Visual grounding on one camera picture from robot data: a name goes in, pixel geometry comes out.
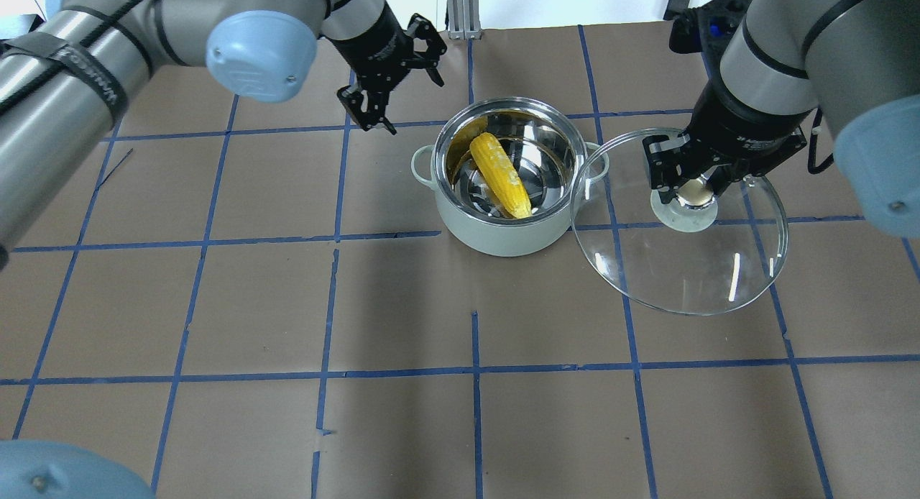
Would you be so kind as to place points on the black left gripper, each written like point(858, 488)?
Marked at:
point(372, 44)

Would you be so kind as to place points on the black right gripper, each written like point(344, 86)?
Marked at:
point(740, 131)

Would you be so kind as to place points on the glass pot lid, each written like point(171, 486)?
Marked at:
point(700, 255)

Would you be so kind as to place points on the yellow corn cob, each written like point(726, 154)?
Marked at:
point(500, 175)

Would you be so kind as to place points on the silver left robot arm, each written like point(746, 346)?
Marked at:
point(70, 81)

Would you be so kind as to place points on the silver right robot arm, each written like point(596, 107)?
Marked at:
point(772, 63)

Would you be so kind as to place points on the pale green cooking pot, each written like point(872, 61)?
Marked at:
point(549, 154)

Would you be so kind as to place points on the brown paper table cover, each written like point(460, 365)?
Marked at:
point(245, 300)

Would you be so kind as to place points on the aluminium frame post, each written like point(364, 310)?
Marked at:
point(462, 20)

